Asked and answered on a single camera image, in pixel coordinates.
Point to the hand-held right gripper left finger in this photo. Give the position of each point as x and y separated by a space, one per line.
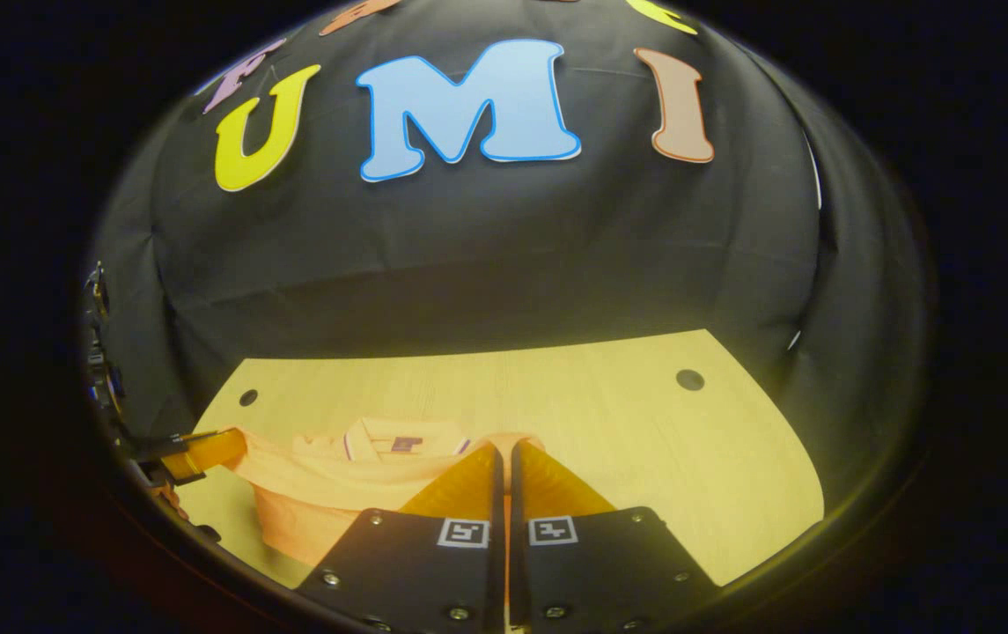
415 572

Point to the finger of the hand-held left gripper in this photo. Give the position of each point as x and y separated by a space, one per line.
204 451

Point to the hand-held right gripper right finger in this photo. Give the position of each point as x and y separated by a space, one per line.
600 572

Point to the orange polo T-shirt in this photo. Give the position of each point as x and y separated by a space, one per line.
327 493

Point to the black backdrop cloth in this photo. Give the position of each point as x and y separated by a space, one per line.
486 255

